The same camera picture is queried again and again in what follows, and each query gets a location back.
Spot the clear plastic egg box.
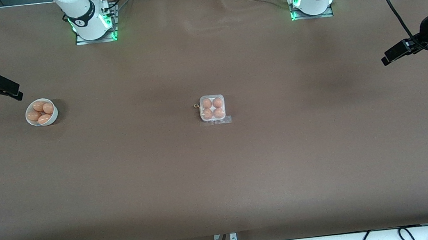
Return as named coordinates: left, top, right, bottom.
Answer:
left=193, top=93, right=232, bottom=128

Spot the white round bowl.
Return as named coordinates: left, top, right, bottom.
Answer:
left=23, top=97, right=60, bottom=129

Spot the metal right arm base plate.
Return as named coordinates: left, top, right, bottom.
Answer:
left=71, top=3, right=121, bottom=46

